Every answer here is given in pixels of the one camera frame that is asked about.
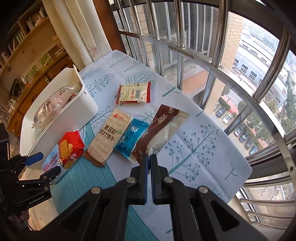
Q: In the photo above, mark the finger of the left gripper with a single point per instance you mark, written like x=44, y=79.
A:
x=19, y=161
x=43, y=181

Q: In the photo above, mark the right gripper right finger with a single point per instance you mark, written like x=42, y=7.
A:
x=197, y=213

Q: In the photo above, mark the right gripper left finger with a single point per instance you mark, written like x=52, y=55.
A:
x=100, y=214

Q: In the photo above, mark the blue red biscuit pack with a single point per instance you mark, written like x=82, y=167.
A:
x=64, y=155

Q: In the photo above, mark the blue foil snack packet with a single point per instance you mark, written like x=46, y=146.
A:
x=128, y=141

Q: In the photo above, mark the beige soda cracker pack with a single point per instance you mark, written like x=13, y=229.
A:
x=107, y=138

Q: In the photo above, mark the large clear printed cake pack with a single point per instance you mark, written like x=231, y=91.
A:
x=52, y=106

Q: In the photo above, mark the dark red snowflake snack packet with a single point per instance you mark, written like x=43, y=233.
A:
x=165, y=124

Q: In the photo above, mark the person hand holding gripper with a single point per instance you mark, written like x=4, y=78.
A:
x=20, y=220

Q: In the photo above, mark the wooden desk with drawers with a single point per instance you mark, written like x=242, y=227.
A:
x=42, y=78

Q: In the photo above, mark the black patterned pouch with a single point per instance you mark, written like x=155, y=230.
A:
x=16, y=88

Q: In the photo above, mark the white plastic storage bin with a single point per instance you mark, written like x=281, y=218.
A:
x=73, y=116

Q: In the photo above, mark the wooden bookshelf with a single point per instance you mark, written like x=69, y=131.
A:
x=30, y=38

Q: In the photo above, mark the beige red edged snack packet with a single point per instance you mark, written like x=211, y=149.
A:
x=134, y=93

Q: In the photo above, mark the white curtain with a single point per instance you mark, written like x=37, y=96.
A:
x=79, y=29

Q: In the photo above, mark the metal window guard bars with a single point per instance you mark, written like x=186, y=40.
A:
x=236, y=61

